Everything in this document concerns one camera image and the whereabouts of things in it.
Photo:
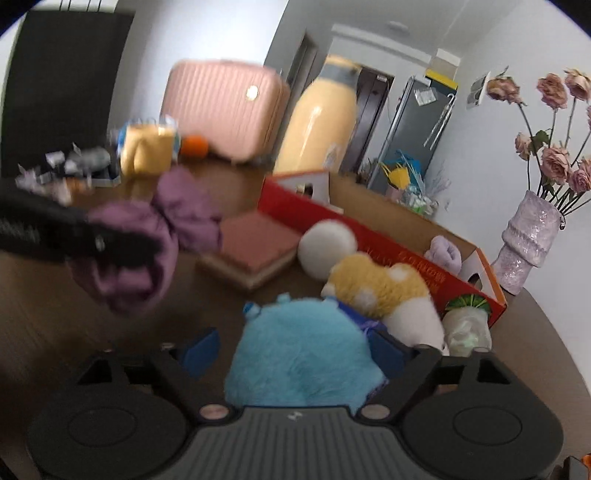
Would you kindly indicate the dark brown door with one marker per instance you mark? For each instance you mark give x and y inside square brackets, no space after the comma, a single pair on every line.
[369,120]

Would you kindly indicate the lavender fuzzy slipper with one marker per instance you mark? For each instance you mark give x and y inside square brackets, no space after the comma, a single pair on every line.
[443,254]

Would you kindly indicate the white round plush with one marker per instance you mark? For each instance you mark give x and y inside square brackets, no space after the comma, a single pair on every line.
[325,247]

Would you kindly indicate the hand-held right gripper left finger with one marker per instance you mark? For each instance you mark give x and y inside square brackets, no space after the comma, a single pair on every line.
[202,347]

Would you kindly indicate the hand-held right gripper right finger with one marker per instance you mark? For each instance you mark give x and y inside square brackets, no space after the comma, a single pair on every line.
[388,353]

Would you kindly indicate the yellow white box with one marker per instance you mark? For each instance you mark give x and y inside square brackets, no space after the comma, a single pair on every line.
[443,69]

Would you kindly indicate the pale purple ribbed vase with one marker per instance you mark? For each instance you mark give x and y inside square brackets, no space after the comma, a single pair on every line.
[526,240]

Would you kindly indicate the pink artificial flowers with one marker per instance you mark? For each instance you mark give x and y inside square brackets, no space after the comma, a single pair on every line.
[554,161]

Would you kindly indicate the mauve purple fuzzy cloth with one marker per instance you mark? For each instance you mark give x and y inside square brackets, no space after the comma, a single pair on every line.
[184,207]

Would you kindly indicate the grey refrigerator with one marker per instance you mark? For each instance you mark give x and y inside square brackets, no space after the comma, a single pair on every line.
[411,120]

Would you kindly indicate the yellow bag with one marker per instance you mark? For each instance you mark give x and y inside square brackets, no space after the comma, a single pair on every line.
[147,150]

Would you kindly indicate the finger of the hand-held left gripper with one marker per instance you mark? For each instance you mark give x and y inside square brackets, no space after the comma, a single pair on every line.
[124,249]

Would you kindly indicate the pink hard-shell suitcase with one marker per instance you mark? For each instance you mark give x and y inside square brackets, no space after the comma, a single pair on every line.
[221,106]

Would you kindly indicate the ceiling lamp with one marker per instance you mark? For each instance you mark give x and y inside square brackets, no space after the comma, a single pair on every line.
[399,26]

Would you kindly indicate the green item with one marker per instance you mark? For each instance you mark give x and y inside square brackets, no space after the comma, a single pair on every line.
[466,332]

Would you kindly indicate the blue plush toy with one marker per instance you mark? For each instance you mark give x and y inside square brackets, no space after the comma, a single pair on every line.
[300,355]

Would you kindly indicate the large black panel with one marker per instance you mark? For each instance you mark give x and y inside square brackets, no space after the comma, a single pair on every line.
[64,92]

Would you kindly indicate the grey toy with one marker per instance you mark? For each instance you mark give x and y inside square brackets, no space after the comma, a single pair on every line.
[87,161]

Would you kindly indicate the grey white clutter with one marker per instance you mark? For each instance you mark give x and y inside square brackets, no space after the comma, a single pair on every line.
[41,180]

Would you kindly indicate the orange fruit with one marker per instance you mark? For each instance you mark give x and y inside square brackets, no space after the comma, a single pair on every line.
[194,146]

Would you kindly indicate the red cardboard box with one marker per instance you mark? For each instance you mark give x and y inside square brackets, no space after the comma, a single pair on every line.
[392,251]

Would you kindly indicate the yellow white hamster plush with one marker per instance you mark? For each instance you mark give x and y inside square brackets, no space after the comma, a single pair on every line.
[378,281]

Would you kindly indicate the yellow blue toy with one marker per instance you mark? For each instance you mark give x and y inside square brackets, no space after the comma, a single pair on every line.
[399,173]

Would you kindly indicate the large yellow bottle-shaped plush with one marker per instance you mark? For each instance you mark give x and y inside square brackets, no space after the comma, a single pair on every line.
[318,124]

